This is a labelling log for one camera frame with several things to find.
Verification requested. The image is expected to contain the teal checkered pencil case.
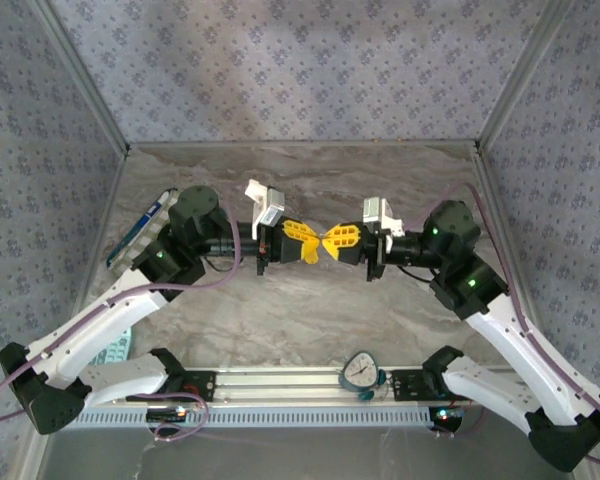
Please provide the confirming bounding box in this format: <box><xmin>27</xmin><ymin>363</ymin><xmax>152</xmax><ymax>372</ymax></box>
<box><xmin>105</xmin><ymin>187</ymin><xmax>181</xmax><ymax>274</ymax></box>

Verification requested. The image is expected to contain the teal alarm clock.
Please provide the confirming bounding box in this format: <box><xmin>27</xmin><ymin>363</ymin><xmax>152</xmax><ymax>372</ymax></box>
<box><xmin>337</xmin><ymin>349</ymin><xmax>387</xmax><ymax>403</ymax></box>

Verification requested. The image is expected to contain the light blue calculator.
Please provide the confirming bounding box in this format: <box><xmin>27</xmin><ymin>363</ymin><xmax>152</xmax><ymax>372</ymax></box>
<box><xmin>87</xmin><ymin>327</ymin><xmax>134</xmax><ymax>367</ymax></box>

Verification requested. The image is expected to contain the small electronics board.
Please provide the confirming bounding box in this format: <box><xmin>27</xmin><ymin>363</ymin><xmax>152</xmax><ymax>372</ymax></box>
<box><xmin>428</xmin><ymin>405</ymin><xmax>467</xmax><ymax>432</ymax></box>
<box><xmin>146</xmin><ymin>405</ymin><xmax>205</xmax><ymax>425</ymax></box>

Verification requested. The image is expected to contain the aluminium table edge rail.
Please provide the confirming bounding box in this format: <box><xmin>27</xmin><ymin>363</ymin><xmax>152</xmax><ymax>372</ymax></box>
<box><xmin>82</xmin><ymin>148</ymin><xmax>131</xmax><ymax>301</ymax></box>
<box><xmin>472</xmin><ymin>148</ymin><xmax>546</xmax><ymax>346</ymax></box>

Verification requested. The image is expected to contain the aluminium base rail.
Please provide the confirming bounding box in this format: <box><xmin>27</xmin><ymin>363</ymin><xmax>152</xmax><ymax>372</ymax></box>
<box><xmin>182</xmin><ymin>366</ymin><xmax>431</xmax><ymax>404</ymax></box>

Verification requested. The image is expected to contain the aluminium frame post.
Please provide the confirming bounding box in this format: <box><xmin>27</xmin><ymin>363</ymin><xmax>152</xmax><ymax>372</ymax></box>
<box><xmin>29</xmin><ymin>0</ymin><xmax>131</xmax><ymax>156</ymax></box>
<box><xmin>477</xmin><ymin>0</ymin><xmax>576</xmax><ymax>151</ymax></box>

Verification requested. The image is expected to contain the grey slotted cable duct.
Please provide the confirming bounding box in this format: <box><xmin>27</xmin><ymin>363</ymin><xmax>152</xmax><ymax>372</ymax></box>
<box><xmin>52</xmin><ymin>402</ymin><xmax>434</xmax><ymax>431</ymax></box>

